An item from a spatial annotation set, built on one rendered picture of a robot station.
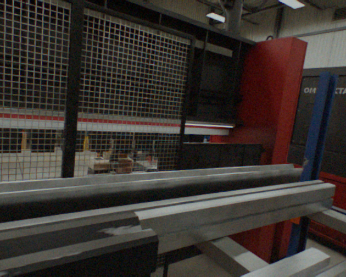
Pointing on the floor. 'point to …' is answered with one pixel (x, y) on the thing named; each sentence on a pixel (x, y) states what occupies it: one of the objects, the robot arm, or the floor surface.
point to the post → (73, 88)
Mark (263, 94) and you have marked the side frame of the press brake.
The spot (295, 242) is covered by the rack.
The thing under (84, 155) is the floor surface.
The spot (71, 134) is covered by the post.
